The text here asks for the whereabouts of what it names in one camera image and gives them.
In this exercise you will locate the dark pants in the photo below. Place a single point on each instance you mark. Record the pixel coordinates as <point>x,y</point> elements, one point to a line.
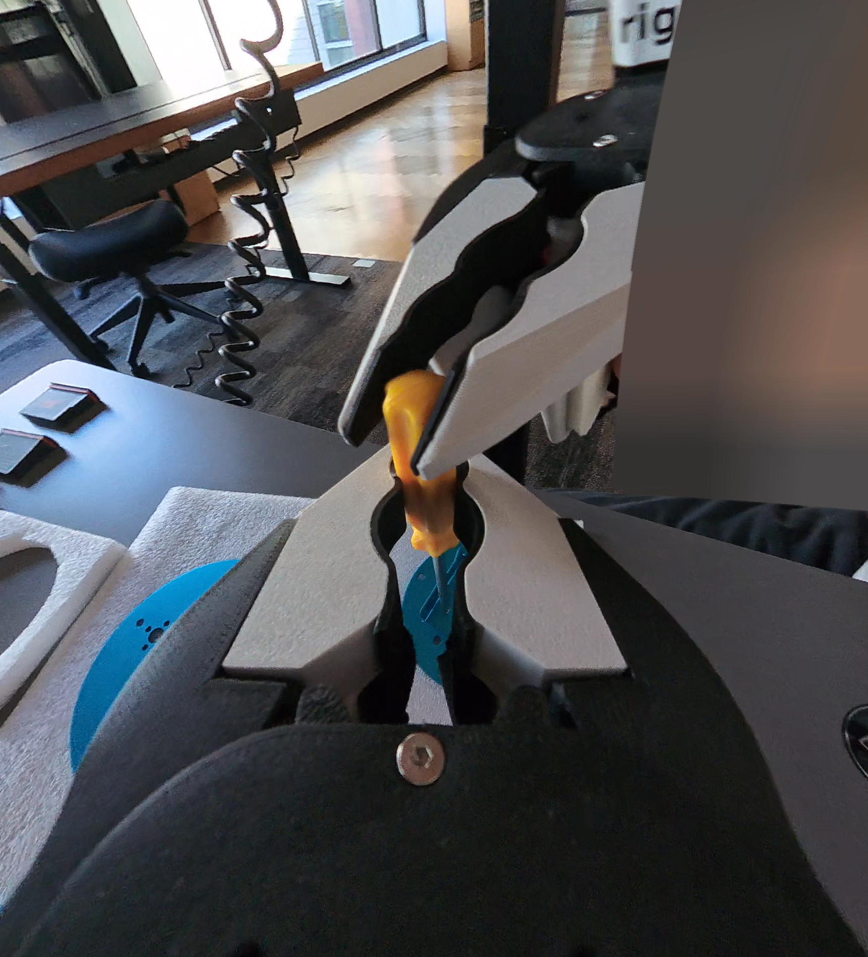
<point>740,531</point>

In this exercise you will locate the wooden column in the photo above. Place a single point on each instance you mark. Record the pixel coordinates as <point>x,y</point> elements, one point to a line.
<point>467,37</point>

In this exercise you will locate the black shelving unit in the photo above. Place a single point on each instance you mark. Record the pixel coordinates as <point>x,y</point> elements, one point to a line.
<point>15,67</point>

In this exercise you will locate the window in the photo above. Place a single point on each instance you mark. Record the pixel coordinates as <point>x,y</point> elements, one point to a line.
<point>172,30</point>

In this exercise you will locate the black desk leg frame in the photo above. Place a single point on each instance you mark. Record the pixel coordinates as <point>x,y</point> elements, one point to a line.
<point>520,45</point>

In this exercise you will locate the blue perforated mounting disc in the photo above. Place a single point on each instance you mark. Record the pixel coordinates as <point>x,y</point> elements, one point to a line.
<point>426,643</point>

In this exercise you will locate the blue disc with rectangular cutout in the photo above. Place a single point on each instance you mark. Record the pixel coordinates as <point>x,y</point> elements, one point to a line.
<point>105,695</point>

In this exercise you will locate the white foam sheet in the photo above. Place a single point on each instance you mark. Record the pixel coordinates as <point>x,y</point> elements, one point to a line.
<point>202,523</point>

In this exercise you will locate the blue metal bracket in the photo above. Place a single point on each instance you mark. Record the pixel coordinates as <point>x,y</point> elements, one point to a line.
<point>449,572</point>

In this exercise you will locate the black saddle stool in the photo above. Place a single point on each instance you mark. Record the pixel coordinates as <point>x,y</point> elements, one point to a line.
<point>105,239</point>

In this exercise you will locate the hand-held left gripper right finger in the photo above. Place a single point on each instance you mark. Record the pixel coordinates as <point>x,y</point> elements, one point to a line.
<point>546,598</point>

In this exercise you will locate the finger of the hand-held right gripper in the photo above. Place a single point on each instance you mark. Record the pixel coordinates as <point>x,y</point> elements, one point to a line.
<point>553,359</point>
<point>441,247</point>

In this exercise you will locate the small black box red trim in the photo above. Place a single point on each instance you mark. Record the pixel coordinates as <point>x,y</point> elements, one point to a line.
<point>15,456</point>
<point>60,407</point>

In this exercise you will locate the small brown cardboard box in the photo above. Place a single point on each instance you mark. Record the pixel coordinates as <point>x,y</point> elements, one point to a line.
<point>202,198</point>

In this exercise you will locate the white foam frame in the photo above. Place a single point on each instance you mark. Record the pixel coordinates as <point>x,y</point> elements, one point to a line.
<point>82,553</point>

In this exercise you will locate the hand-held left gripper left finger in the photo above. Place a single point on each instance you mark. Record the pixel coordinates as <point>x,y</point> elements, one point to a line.
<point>306,598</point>

